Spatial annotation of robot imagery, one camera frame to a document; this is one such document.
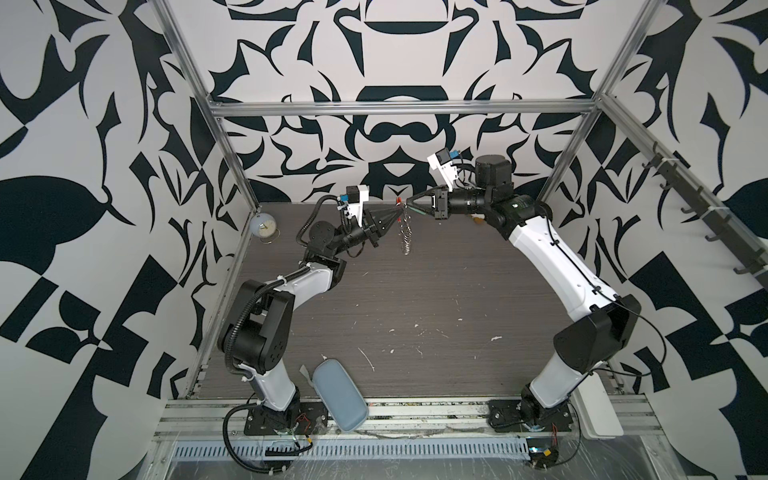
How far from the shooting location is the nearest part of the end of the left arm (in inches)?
27.1

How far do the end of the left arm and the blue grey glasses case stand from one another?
0.37m

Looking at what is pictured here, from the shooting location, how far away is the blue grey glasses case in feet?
2.39
